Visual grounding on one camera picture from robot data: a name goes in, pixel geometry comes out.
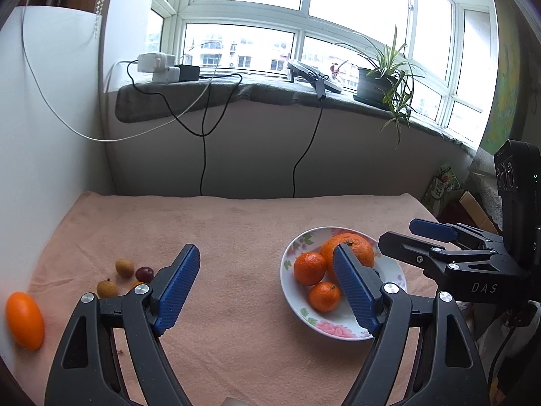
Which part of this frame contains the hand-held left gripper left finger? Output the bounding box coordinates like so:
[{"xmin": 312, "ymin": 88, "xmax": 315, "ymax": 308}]
[{"xmin": 44, "ymin": 244, "xmax": 201, "ymax": 406}]

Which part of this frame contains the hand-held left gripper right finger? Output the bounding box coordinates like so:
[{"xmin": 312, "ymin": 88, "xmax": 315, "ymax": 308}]
[{"xmin": 332, "ymin": 245, "xmax": 493, "ymax": 406}]

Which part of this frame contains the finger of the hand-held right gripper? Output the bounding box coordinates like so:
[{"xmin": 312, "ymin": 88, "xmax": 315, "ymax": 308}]
[
  {"xmin": 378, "ymin": 231, "xmax": 478, "ymax": 282},
  {"xmin": 408, "ymin": 218, "xmax": 508, "ymax": 249}
]

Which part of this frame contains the mandarin orange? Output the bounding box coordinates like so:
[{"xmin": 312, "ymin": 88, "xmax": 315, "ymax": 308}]
[
  {"xmin": 308, "ymin": 281, "xmax": 342, "ymax": 313},
  {"xmin": 293, "ymin": 252, "xmax": 329, "ymax": 287}
]

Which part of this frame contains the large round orange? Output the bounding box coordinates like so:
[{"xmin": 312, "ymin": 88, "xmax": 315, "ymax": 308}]
[{"xmin": 320, "ymin": 233, "xmax": 376, "ymax": 283}]

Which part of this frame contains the white floral plate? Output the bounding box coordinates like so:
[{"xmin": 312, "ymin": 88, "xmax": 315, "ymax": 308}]
[{"xmin": 280, "ymin": 227, "xmax": 409, "ymax": 341}]

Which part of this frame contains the green printed bag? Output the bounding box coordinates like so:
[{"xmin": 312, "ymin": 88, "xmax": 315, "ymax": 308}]
[{"xmin": 420, "ymin": 163, "xmax": 462, "ymax": 217}]

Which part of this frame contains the cardboard box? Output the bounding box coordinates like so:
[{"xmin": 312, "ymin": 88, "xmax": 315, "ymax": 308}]
[{"xmin": 457, "ymin": 189, "xmax": 500, "ymax": 230}]

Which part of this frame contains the white lace cloth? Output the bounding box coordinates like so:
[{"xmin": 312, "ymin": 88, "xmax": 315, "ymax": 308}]
[{"xmin": 466, "ymin": 147, "xmax": 504, "ymax": 226}]

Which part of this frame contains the pink towel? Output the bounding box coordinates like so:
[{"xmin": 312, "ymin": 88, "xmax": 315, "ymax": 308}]
[{"xmin": 8, "ymin": 191, "xmax": 480, "ymax": 406}]

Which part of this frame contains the smooth oval orange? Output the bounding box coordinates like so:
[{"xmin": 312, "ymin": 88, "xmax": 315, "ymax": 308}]
[{"xmin": 5, "ymin": 292, "xmax": 46, "ymax": 351}]

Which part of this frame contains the potted spider plant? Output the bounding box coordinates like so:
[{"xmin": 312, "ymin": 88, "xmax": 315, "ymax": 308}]
[{"xmin": 333, "ymin": 25, "xmax": 427, "ymax": 150}]

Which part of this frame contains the white panel board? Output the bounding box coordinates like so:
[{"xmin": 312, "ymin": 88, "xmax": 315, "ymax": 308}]
[{"xmin": 0, "ymin": 5, "xmax": 116, "ymax": 366}]

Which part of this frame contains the flat round lamp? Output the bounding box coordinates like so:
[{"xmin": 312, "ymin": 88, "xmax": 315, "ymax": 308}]
[{"xmin": 287, "ymin": 60, "xmax": 344, "ymax": 94}]

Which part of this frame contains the grey sill cloth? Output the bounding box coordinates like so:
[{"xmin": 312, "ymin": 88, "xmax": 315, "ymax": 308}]
[{"xmin": 115, "ymin": 73, "xmax": 477, "ymax": 158}]

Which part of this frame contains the white power adapter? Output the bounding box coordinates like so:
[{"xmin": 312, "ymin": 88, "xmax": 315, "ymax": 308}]
[
  {"xmin": 138, "ymin": 52, "xmax": 175, "ymax": 73},
  {"xmin": 152, "ymin": 67, "xmax": 182, "ymax": 84}
]

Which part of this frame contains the black cable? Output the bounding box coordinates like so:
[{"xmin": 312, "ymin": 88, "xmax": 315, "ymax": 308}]
[
  {"xmin": 129, "ymin": 61, "xmax": 244, "ymax": 197},
  {"xmin": 292, "ymin": 70, "xmax": 329, "ymax": 199}
]

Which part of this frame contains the yellow green wall poster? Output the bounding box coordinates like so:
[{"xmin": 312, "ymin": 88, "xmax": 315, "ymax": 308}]
[{"xmin": 481, "ymin": 0, "xmax": 527, "ymax": 155}]

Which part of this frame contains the white cable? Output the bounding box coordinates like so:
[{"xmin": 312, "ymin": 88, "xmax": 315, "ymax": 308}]
[{"xmin": 22, "ymin": 0, "xmax": 221, "ymax": 143}]

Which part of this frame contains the white window frame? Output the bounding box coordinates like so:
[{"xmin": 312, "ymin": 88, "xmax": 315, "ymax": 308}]
[{"xmin": 145, "ymin": 0, "xmax": 500, "ymax": 153}]

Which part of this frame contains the white bead cord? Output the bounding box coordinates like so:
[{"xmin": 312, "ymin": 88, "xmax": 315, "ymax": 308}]
[{"xmin": 92, "ymin": 0, "xmax": 116, "ymax": 42}]

